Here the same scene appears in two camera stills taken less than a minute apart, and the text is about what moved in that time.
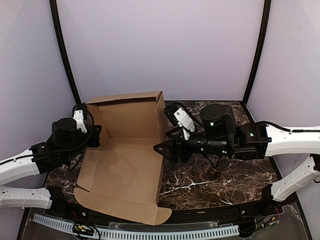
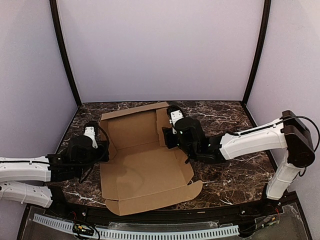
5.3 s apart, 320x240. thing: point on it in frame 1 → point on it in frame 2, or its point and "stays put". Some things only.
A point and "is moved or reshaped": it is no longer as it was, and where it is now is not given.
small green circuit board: (83, 228) stays put
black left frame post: (57, 23) stays put
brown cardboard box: (122, 176) is moved or reshaped
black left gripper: (96, 136) → (104, 153)
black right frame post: (266, 17) stays put
